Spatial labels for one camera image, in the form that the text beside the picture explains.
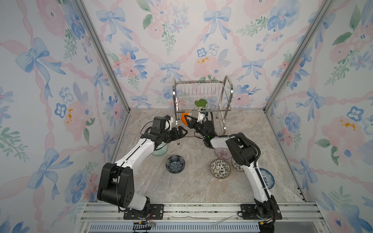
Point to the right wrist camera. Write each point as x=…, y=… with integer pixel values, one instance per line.
x=202, y=116

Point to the black white floral bowl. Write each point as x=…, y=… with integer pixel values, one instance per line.
x=220, y=169
x=236, y=165

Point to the white bowl orange outside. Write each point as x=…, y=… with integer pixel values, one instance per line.
x=184, y=118

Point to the black white floral bowl front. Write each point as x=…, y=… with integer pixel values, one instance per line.
x=220, y=169

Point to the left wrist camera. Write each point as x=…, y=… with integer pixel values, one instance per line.
x=169, y=121

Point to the stainless steel dish rack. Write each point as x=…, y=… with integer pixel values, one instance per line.
x=207, y=95

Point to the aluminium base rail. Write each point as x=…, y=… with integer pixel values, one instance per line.
x=203, y=218

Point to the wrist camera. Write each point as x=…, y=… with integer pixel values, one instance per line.
x=202, y=116
x=169, y=121

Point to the green leaf-shaped dish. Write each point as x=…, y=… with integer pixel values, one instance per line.
x=201, y=103

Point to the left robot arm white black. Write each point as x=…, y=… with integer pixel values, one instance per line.
x=117, y=186

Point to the dark blue flower bowl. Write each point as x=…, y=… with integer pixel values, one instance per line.
x=175, y=164

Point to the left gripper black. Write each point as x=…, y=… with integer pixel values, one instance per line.
x=176, y=136

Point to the black white floral bowl right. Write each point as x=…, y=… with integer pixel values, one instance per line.
x=236, y=165

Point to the pale green plate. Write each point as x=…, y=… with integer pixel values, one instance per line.
x=161, y=149

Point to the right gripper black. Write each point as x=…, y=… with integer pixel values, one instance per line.
x=193, y=124

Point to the blue white patterned plate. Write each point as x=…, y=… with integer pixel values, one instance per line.
x=268, y=178

